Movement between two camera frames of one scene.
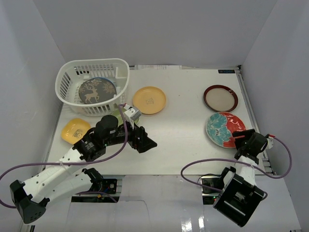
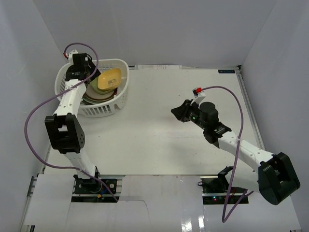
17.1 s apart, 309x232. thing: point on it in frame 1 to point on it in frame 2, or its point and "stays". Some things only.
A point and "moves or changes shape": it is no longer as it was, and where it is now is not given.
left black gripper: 136,137 to 91,71
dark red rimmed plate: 220,98 to 91,93
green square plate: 119,119 to 93,84
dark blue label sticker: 226,71 stays
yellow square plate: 73,129 moves or changes shape
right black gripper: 246,134 to 179,112
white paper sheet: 149,67 stays
